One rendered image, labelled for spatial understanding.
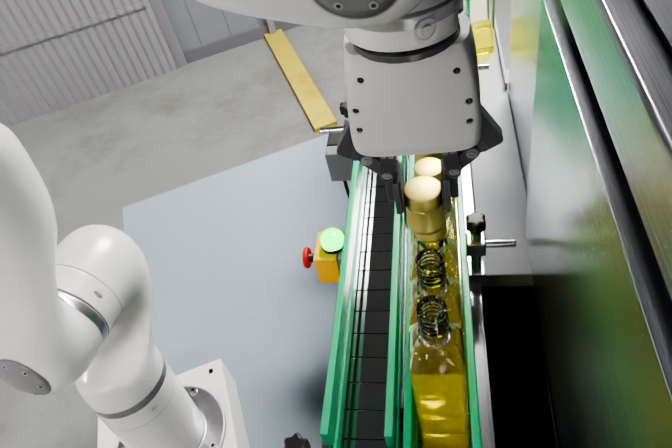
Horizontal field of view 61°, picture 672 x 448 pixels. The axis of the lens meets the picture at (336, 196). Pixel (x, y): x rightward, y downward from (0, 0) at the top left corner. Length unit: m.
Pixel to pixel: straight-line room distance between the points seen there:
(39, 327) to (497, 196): 0.71
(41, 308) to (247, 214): 0.87
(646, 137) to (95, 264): 0.65
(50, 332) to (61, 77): 3.26
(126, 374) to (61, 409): 1.53
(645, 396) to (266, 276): 1.08
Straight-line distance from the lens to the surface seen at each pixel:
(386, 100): 0.42
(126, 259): 0.82
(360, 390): 0.81
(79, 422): 2.32
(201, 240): 1.49
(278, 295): 1.30
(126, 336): 0.87
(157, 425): 0.95
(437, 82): 0.41
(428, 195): 0.50
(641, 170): 0.35
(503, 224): 0.96
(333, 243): 1.00
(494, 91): 1.24
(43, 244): 0.70
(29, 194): 0.68
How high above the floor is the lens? 1.76
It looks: 43 degrees down
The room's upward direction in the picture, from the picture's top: 15 degrees counter-clockwise
